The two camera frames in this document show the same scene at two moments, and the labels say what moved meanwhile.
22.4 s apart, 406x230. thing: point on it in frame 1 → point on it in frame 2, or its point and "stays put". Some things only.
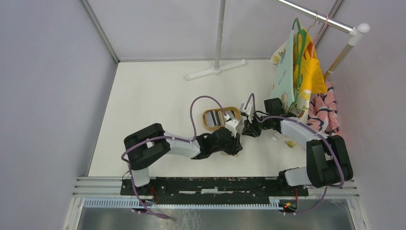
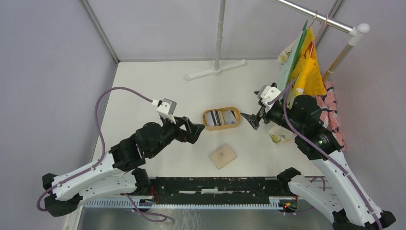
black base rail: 212,187 stays put
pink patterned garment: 322,113 stays put
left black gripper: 236,146 → 181,121
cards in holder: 216,118 stays put
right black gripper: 249,129 → 253,119
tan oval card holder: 215,128 stays put
